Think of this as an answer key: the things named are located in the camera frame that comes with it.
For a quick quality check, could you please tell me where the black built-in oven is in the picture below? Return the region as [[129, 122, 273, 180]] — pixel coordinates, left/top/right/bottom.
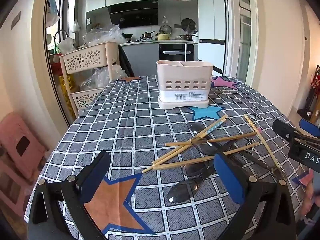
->
[[159, 43, 195, 62]]

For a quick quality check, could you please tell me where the dark translucent plastic fork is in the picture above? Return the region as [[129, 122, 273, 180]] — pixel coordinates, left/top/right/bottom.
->
[[240, 151, 288, 180]]

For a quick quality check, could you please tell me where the beige plastic utensil holder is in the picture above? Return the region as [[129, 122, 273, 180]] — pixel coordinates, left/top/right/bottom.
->
[[156, 60, 214, 110]]

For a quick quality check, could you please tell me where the beige plastic storage cart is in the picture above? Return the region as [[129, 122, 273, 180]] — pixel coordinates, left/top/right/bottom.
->
[[59, 41, 120, 118]]

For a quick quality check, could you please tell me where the glass sliding door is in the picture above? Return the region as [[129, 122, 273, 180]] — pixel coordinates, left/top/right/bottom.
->
[[225, 0, 258, 85]]

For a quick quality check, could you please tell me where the blue patterned bamboo chopstick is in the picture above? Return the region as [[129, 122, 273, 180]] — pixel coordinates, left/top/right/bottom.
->
[[152, 114, 228, 166]]

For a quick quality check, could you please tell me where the blue hanging plastic bag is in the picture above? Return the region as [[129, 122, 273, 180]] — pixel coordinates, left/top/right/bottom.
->
[[46, 0, 60, 27]]

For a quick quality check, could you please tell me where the pink plastic stool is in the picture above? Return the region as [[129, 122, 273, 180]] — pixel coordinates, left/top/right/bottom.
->
[[0, 112, 49, 215]]

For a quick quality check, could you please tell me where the yellow oil bottle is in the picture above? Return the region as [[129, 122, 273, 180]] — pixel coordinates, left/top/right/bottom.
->
[[59, 72, 75, 115]]

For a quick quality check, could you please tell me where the white refrigerator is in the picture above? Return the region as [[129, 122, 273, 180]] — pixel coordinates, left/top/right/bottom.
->
[[196, 0, 227, 73]]

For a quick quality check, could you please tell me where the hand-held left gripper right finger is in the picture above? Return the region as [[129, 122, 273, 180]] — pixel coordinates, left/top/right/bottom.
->
[[214, 152, 297, 240]]

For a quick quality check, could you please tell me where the dotted bamboo chopstick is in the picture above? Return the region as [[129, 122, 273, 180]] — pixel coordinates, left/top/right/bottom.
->
[[243, 114, 282, 170]]

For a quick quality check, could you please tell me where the dark round strainer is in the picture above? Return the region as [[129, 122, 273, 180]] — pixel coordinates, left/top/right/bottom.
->
[[181, 18, 196, 32]]

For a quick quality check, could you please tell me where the grey kitchen counter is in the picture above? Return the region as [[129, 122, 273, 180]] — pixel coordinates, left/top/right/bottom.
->
[[120, 39, 199, 77]]

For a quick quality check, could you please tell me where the black range hood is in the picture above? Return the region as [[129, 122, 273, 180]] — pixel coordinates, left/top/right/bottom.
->
[[107, 0, 159, 29]]

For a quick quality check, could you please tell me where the person's right hand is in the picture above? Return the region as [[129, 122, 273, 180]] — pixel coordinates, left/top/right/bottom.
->
[[304, 174, 320, 217]]

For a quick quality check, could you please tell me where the curved kitchen faucet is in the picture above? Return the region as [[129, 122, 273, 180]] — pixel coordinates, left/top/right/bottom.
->
[[54, 29, 70, 53]]

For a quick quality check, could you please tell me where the clear plastic bags pile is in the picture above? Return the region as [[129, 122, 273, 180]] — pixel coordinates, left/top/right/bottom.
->
[[82, 25, 128, 48]]

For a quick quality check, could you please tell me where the plain bamboo chopstick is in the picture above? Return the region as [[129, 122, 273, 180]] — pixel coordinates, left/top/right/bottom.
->
[[164, 132, 258, 147], [141, 119, 223, 174], [152, 142, 260, 170]]

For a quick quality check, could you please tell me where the dark cleaning tool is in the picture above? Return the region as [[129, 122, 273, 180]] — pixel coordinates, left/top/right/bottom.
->
[[297, 65, 320, 120]]

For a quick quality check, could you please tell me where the grey checked star tablecloth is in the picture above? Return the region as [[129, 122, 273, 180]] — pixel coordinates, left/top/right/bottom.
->
[[24, 75, 315, 240]]

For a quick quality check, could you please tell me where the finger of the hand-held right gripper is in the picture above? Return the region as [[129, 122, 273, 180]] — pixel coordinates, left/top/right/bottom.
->
[[299, 118, 320, 138], [272, 119, 320, 146]]

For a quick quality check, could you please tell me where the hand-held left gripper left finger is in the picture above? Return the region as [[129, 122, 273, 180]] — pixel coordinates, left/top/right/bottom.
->
[[27, 151, 112, 240]]

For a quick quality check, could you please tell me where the clear plastic bags bundle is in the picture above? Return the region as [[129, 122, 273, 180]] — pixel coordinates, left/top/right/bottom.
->
[[80, 65, 128, 92]]

